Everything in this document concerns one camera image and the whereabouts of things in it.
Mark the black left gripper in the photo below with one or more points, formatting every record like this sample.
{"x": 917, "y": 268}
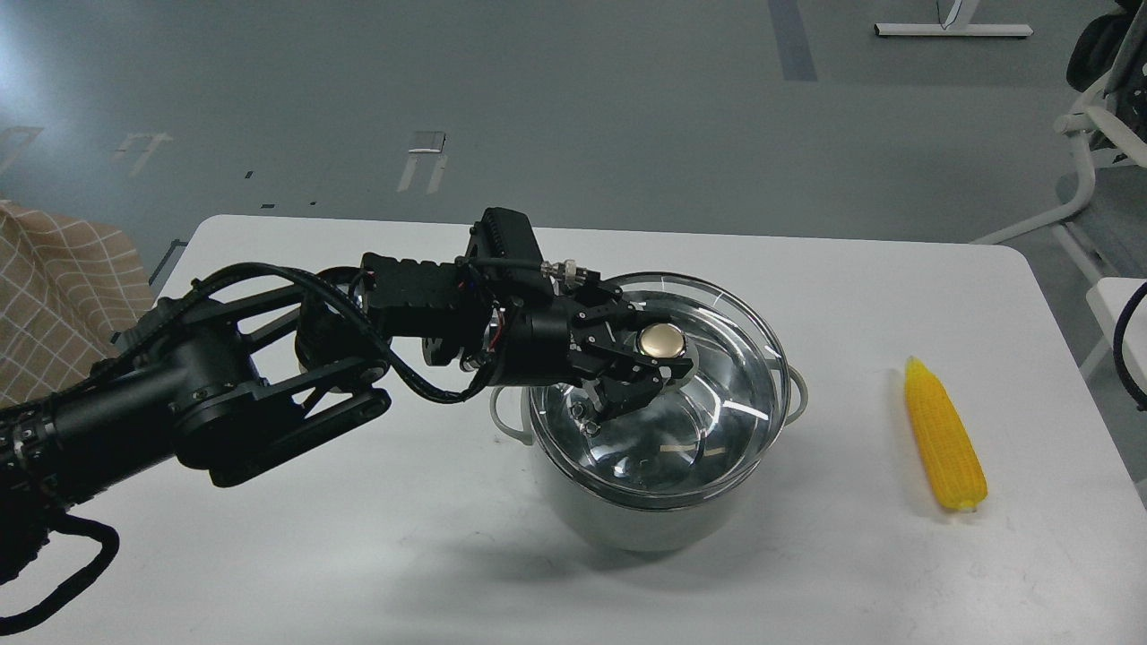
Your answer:
{"x": 579, "y": 340}

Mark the white table leg base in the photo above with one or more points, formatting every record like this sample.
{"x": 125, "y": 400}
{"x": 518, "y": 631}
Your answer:
{"x": 957, "y": 23}

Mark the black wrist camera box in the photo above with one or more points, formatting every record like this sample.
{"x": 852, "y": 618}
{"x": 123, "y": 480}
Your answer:
{"x": 505, "y": 234}

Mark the grey steel cooking pot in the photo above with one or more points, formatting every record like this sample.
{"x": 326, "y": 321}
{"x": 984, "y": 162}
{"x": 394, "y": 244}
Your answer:
{"x": 627, "y": 524}

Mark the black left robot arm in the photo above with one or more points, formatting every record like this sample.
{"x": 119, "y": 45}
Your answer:
{"x": 258, "y": 364}

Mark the glass pot lid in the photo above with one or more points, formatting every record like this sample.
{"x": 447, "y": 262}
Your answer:
{"x": 722, "y": 332}

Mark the yellow corn cob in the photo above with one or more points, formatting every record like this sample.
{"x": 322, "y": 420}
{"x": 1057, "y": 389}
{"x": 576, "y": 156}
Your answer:
{"x": 951, "y": 464}

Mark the beige checkered cloth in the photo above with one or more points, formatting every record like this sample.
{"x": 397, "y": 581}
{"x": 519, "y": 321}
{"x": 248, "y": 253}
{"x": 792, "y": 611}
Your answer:
{"x": 67, "y": 285}

